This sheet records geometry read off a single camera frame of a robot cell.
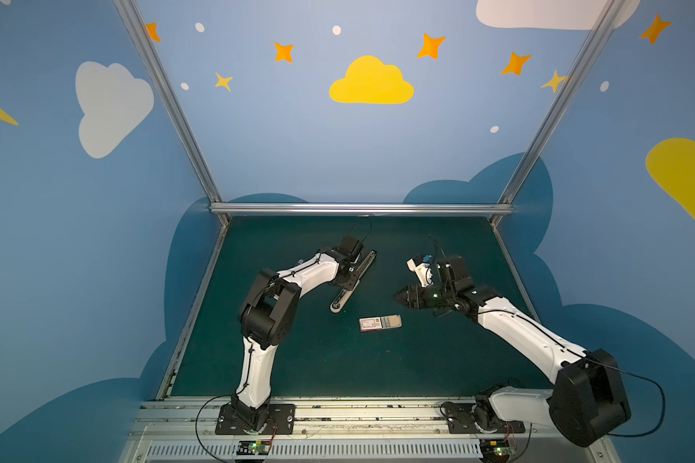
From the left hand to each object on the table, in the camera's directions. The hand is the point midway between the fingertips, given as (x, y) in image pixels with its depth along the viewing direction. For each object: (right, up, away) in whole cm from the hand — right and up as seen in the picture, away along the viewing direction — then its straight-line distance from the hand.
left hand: (349, 279), depth 99 cm
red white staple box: (+8, -13, -8) cm, 17 cm away
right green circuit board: (+37, -40, -27) cm, 61 cm away
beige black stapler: (-1, -5, -2) cm, 5 cm away
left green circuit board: (-24, -39, -28) cm, 53 cm away
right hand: (+15, -2, -17) cm, 23 cm away
